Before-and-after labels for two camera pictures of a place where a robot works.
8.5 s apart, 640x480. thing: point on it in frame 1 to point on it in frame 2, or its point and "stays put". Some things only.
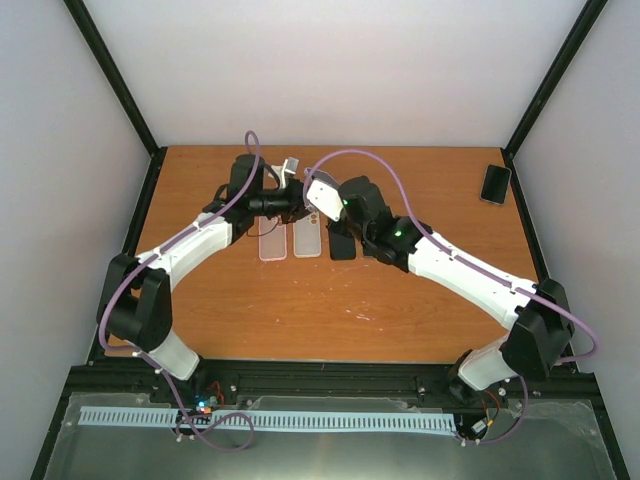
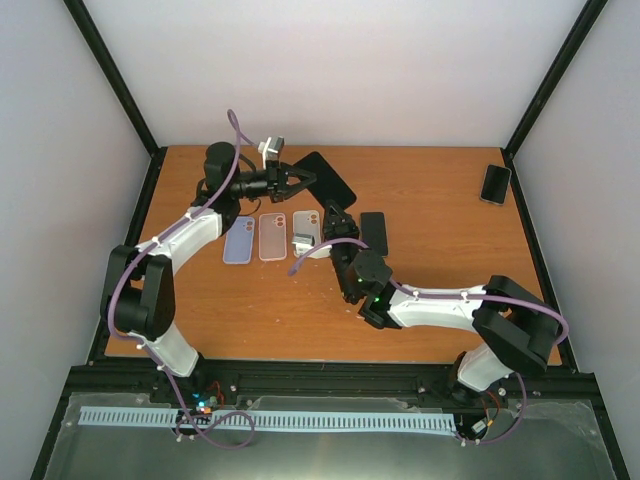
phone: (273, 244) stays put
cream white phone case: (307, 236) stays put
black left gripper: (296, 207) to (280, 190)
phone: (322, 175) to (239, 241)
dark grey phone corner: (495, 184) stays put
